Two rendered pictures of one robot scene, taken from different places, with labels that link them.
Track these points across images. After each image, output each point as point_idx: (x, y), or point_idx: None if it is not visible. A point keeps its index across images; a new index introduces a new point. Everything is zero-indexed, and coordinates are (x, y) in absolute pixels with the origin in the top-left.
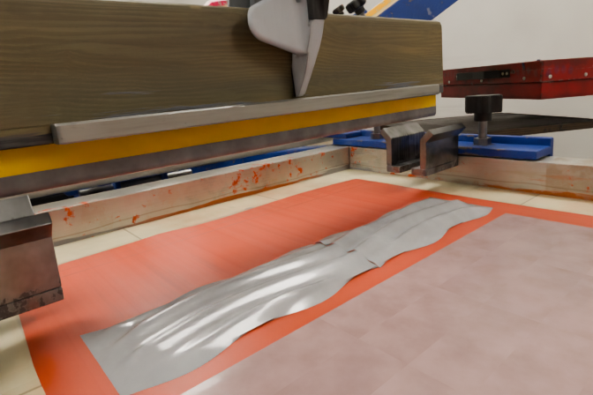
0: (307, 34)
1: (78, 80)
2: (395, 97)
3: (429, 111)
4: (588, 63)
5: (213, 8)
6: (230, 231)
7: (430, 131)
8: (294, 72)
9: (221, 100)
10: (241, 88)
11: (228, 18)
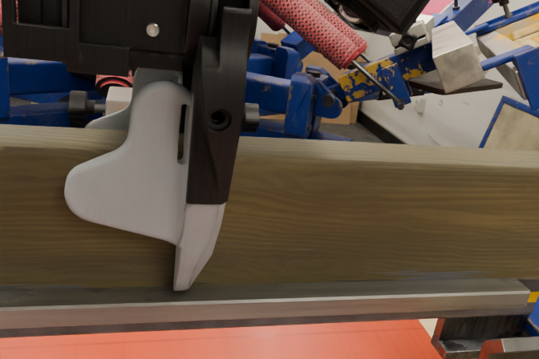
0: (182, 222)
1: None
2: (401, 309)
3: (514, 309)
4: None
5: (28, 149)
6: (135, 358)
7: (501, 343)
8: (176, 253)
9: (25, 282)
10: (66, 267)
11: (54, 165)
